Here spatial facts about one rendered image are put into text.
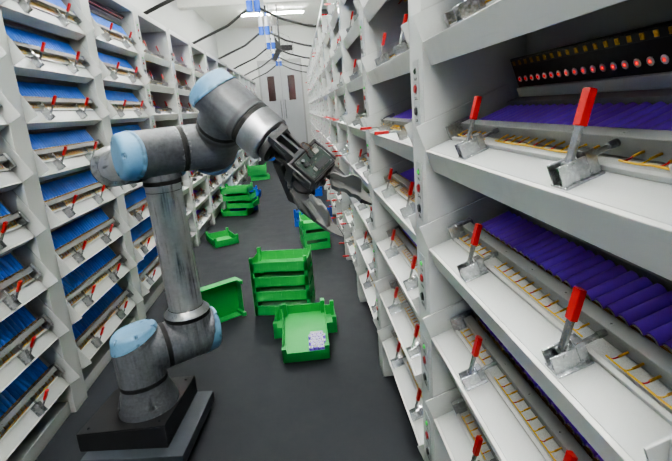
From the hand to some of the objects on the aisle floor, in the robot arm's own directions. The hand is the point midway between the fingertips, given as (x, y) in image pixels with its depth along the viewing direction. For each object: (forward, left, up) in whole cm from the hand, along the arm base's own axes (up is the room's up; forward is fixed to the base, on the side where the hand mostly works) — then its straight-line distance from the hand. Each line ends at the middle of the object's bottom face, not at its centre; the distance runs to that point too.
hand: (352, 217), depth 82 cm
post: (+16, +20, -86) cm, 89 cm away
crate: (-50, +122, -78) cm, 153 cm away
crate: (-46, +104, -74) cm, 136 cm away
